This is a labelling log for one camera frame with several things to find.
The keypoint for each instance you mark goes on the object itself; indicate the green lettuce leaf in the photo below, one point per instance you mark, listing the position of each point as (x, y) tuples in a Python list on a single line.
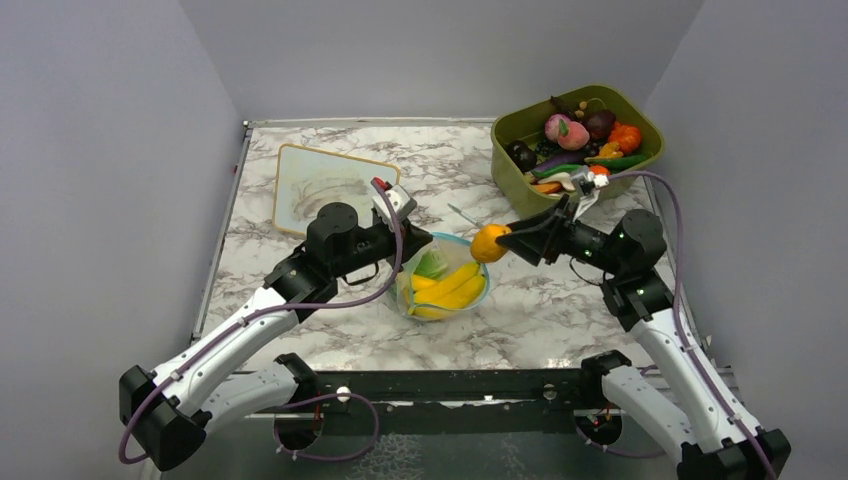
[(432, 265)]

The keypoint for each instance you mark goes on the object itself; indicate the dark plum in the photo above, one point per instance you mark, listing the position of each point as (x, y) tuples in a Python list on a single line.
[(522, 155)]

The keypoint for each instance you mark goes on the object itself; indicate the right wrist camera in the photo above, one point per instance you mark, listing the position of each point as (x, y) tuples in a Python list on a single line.
[(588, 185)]

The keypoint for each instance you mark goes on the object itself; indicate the orange tangerine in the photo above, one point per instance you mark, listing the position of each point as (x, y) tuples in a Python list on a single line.
[(599, 170)]

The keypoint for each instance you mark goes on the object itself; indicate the green chili pepper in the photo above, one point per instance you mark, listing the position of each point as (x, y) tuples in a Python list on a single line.
[(563, 168)]

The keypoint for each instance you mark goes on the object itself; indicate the pink purple onion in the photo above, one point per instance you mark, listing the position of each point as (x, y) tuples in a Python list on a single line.
[(552, 125)]

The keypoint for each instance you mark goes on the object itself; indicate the yellow orange mango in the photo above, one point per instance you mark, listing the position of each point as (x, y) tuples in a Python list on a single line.
[(484, 247)]

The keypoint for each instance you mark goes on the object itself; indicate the clear zip top bag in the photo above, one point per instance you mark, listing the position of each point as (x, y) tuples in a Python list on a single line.
[(456, 250)]

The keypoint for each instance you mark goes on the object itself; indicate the white mushroom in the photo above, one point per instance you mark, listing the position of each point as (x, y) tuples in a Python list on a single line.
[(563, 178)]

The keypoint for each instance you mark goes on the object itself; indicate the olive green plastic bin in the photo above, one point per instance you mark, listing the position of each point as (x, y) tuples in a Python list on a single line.
[(526, 124)]

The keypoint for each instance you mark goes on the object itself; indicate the pink peach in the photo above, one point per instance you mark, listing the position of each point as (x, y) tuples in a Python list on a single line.
[(572, 135)]

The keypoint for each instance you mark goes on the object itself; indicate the orange carrot slice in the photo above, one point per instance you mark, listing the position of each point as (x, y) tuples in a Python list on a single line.
[(547, 188)]

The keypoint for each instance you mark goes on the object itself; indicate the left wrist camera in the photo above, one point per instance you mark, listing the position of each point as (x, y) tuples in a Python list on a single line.
[(391, 204)]

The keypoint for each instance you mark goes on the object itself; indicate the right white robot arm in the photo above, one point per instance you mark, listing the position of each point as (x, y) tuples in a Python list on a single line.
[(703, 428)]

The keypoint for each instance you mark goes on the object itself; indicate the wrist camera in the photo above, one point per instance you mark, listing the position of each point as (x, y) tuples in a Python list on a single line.
[(588, 185), (391, 204)]

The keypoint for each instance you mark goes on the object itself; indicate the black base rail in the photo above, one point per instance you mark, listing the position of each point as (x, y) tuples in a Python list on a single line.
[(436, 402)]

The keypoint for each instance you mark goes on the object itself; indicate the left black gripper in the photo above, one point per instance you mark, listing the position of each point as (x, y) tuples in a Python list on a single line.
[(412, 239)]

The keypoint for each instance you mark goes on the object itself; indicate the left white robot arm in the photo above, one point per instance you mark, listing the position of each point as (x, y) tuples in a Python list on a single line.
[(168, 412)]

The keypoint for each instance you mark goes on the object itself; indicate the small whiteboard yellow frame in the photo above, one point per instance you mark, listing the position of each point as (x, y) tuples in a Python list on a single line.
[(308, 179)]

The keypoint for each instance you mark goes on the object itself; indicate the bumpy orange fruit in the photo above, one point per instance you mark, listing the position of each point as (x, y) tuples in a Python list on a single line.
[(628, 137)]

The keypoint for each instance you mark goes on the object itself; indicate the yellow banana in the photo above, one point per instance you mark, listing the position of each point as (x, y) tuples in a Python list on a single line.
[(449, 305), (447, 285)]

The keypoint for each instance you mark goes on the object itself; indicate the green white pen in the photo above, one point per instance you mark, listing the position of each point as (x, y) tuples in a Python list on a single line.
[(473, 221)]

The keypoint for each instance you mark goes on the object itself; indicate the purple eggplant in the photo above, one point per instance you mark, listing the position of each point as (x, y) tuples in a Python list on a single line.
[(563, 158)]

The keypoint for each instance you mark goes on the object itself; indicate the dark purple avocado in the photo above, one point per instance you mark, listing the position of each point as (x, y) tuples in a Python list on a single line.
[(599, 124)]

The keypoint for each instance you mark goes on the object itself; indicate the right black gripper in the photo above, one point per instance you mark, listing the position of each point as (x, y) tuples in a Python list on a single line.
[(534, 241)]

